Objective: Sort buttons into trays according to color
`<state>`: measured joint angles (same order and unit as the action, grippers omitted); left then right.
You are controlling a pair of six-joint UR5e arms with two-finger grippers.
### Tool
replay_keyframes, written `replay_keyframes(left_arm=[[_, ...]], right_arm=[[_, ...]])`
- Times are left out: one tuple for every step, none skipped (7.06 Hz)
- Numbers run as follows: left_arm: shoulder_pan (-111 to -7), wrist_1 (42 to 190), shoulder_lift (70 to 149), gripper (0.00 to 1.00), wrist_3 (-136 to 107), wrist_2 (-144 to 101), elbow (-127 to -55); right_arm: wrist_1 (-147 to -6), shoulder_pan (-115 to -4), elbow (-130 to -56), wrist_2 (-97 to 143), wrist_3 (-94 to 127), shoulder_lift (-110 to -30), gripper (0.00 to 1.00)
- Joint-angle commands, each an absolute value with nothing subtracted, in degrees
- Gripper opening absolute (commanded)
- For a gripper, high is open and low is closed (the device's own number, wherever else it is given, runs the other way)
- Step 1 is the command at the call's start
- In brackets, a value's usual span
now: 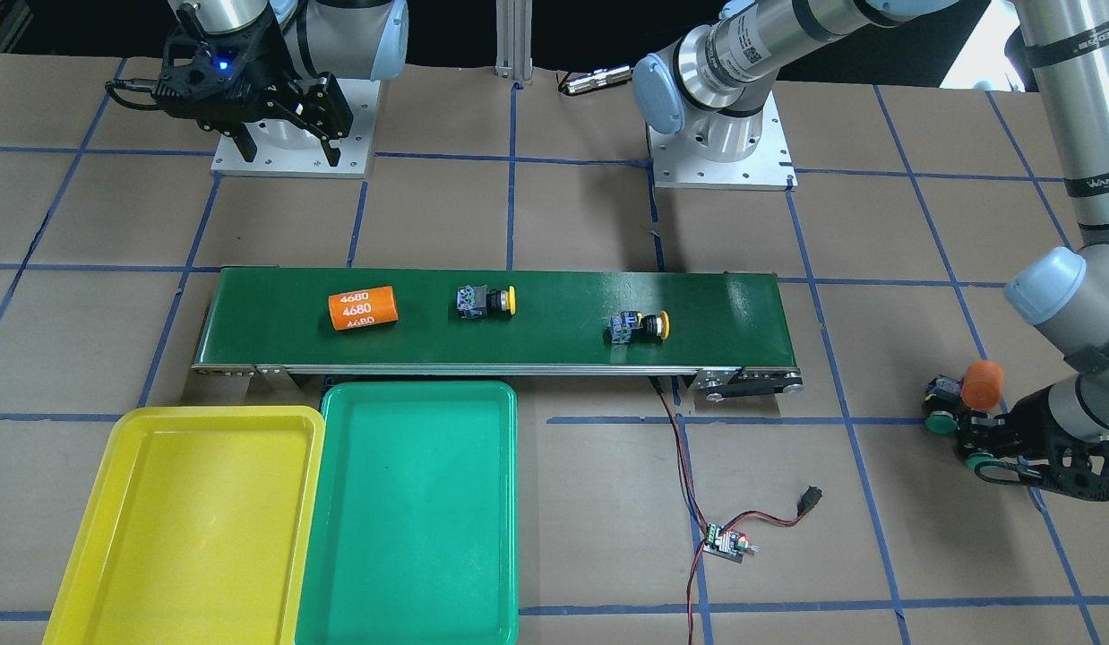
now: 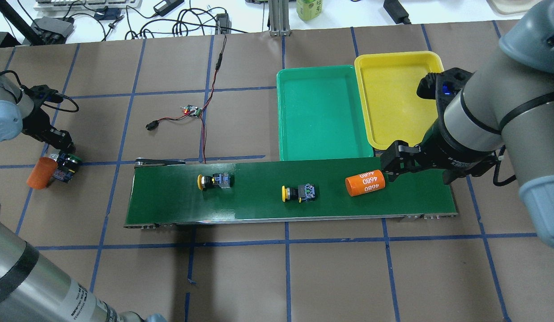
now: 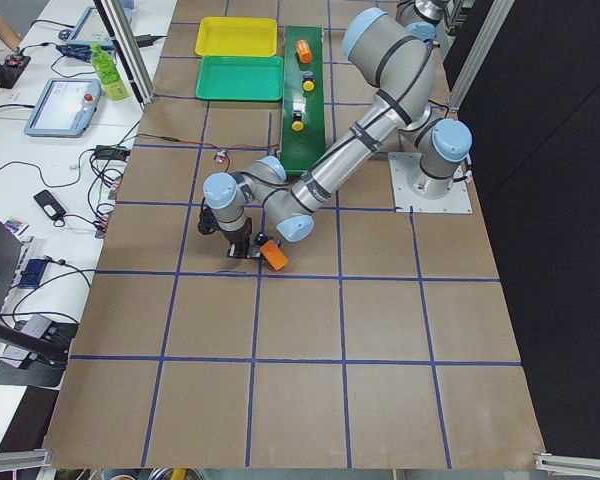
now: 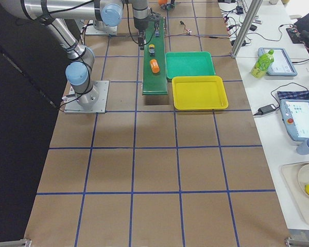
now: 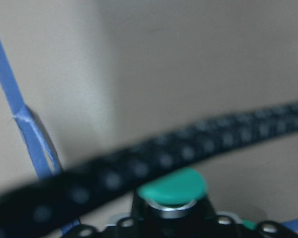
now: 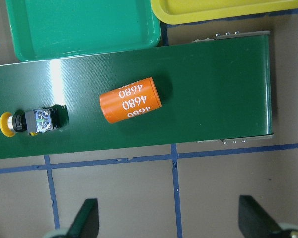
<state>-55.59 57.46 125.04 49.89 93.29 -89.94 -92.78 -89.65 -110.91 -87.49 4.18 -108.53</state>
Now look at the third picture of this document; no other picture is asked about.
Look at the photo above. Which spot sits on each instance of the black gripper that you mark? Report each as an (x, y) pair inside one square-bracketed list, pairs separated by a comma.
[(236, 237)]

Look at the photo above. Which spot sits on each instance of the plain orange cylinder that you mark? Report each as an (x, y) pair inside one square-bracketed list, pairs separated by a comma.
[(274, 255)]

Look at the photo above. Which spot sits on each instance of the yellow push button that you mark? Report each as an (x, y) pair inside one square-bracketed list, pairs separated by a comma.
[(308, 81), (297, 122)]

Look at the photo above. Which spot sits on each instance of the orange 4680 battery cylinder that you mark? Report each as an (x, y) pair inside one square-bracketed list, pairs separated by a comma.
[(303, 51)]

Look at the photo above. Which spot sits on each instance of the motor controller circuit board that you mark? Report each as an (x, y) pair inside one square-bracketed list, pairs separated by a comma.
[(221, 156)]

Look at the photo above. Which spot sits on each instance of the green conveyor belt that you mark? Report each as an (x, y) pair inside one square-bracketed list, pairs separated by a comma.
[(299, 151)]

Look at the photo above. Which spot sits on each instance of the black power adapter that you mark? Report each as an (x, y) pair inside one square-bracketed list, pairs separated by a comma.
[(108, 152)]

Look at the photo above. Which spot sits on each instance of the green plastic tray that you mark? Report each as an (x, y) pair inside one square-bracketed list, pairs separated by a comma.
[(236, 78)]

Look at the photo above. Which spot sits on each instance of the green tea bottle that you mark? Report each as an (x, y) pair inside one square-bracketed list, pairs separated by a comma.
[(108, 74)]

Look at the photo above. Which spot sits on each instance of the yellow plastic tray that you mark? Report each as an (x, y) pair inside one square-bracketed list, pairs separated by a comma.
[(237, 36)]

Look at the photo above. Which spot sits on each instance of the teach pendant near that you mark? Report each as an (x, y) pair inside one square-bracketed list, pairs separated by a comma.
[(64, 109)]

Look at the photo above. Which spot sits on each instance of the teach pendant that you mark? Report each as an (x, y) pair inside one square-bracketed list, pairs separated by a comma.
[(88, 30), (64, 109)]

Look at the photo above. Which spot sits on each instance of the teach pendant far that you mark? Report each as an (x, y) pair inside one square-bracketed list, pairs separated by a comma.
[(88, 30)]

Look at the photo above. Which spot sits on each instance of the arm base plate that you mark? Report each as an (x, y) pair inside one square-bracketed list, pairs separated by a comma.
[(416, 192)]

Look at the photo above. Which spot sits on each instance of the aluminium frame post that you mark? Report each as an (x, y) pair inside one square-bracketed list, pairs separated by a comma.
[(114, 18), (488, 32)]

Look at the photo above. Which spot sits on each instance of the right aluminium frame post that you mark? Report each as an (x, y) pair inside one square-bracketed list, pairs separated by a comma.
[(488, 32)]

